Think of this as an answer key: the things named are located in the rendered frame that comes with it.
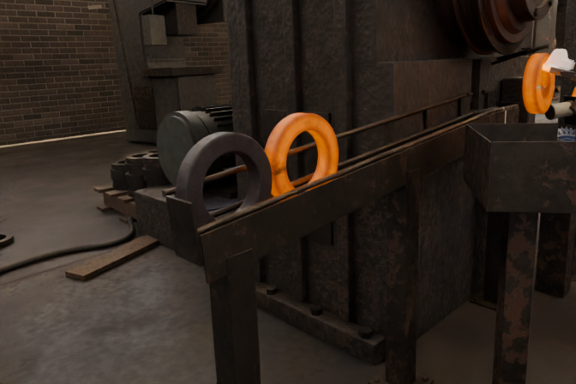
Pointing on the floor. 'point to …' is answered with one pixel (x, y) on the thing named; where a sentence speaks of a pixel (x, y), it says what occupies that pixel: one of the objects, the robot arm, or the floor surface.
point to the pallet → (131, 182)
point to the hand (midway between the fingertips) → (539, 66)
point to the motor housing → (555, 253)
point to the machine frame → (460, 216)
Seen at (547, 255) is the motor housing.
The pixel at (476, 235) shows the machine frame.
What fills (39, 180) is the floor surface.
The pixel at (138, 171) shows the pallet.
